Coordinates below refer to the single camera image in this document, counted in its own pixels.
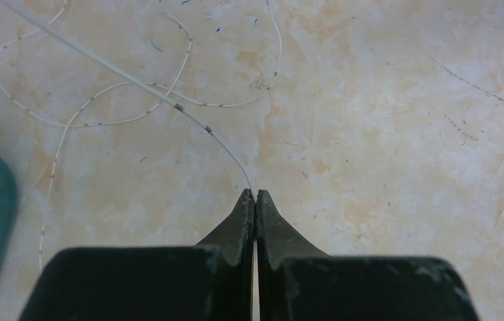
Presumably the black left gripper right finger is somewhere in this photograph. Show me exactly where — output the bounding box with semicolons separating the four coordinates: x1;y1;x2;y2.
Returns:
256;190;478;320

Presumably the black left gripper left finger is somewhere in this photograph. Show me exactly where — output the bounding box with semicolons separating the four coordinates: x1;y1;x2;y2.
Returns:
20;189;255;320

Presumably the thin white fiber cable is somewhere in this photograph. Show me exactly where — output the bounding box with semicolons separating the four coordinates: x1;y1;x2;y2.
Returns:
0;0;283;274

